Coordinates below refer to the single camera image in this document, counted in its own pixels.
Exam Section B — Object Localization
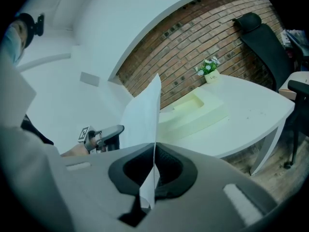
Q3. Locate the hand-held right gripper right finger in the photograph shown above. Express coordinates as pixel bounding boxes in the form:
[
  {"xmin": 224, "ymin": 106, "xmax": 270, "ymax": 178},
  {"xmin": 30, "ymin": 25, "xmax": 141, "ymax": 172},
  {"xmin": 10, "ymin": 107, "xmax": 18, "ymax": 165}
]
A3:
[{"xmin": 144, "ymin": 142, "xmax": 278, "ymax": 232}]

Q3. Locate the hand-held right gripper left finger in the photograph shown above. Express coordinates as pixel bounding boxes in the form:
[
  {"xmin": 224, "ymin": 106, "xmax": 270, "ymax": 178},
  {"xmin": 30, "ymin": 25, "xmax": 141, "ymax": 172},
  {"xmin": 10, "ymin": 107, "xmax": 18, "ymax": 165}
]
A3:
[{"xmin": 59, "ymin": 142, "xmax": 155, "ymax": 232}]

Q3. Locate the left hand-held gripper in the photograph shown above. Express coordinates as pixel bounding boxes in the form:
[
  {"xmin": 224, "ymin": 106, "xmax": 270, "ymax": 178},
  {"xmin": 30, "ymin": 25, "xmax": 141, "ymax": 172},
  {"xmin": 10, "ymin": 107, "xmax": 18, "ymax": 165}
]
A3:
[{"xmin": 77, "ymin": 124, "xmax": 125, "ymax": 155}]

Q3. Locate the white cloth sheet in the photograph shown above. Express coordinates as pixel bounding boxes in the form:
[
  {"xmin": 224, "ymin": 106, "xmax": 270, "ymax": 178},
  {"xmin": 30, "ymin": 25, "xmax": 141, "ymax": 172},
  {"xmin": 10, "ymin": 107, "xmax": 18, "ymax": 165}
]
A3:
[{"xmin": 120, "ymin": 72, "xmax": 162, "ymax": 210}]

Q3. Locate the cream work mat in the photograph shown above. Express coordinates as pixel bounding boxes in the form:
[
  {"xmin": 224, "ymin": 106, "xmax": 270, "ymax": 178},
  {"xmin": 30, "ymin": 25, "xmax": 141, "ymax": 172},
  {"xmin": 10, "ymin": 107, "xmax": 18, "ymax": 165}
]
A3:
[{"xmin": 158, "ymin": 86, "xmax": 229, "ymax": 144}]

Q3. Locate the person's left forearm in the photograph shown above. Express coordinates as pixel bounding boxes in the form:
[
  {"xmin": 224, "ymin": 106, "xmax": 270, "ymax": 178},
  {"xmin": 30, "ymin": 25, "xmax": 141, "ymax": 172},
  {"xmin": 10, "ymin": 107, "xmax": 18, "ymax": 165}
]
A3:
[{"xmin": 60, "ymin": 143, "xmax": 90, "ymax": 157}]

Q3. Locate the person's grey vest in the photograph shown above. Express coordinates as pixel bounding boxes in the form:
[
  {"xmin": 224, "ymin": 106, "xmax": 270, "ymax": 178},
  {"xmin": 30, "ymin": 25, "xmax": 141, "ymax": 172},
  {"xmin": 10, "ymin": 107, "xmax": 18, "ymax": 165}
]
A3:
[{"xmin": 0, "ymin": 46, "xmax": 75, "ymax": 232}]

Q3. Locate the person's black t-shirt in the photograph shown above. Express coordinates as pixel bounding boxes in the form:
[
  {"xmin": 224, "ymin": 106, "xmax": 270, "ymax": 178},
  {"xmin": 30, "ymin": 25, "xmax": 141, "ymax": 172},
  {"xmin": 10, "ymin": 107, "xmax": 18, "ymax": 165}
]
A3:
[{"xmin": 20, "ymin": 114, "xmax": 54, "ymax": 145}]

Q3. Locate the white pot with flowers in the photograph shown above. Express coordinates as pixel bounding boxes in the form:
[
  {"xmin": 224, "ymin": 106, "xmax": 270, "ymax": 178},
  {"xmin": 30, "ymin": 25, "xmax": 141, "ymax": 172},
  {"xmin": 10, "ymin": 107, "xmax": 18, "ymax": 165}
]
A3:
[{"xmin": 195, "ymin": 56, "xmax": 223, "ymax": 85}]

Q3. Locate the light blue face mask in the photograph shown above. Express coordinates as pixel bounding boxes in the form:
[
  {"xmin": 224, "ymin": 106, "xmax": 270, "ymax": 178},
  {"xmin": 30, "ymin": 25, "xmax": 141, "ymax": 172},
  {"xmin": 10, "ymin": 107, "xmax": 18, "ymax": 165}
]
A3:
[{"xmin": 0, "ymin": 27, "xmax": 25, "ymax": 66}]

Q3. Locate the person's face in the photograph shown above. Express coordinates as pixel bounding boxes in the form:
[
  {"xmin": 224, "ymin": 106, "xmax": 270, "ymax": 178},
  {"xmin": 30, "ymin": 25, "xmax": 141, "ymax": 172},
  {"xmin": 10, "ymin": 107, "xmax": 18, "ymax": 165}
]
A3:
[{"xmin": 9, "ymin": 20, "xmax": 27, "ymax": 49}]

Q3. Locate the black office chair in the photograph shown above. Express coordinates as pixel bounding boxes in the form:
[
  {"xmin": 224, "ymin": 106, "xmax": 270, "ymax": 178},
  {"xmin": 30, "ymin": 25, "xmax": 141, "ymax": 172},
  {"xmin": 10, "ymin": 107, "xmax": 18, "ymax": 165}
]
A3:
[{"xmin": 232, "ymin": 12, "xmax": 309, "ymax": 170}]

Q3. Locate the light fabric bag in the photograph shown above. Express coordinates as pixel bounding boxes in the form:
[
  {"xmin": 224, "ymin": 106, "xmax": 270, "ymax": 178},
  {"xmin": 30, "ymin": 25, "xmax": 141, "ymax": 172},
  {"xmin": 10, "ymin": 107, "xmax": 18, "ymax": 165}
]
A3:
[{"xmin": 281, "ymin": 29, "xmax": 309, "ymax": 58}]

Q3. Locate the grey wall panel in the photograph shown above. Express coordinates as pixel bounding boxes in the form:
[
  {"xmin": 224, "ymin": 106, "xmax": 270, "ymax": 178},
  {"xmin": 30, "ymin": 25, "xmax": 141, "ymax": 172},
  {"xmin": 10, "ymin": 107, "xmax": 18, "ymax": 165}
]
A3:
[{"xmin": 80, "ymin": 71, "xmax": 100, "ymax": 87}]

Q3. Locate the black head-mounted camera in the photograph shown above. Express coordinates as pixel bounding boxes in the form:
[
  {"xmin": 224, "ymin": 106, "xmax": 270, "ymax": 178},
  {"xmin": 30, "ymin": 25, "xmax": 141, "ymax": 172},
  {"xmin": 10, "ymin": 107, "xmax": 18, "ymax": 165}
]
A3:
[{"xmin": 30, "ymin": 13, "xmax": 46, "ymax": 38}]

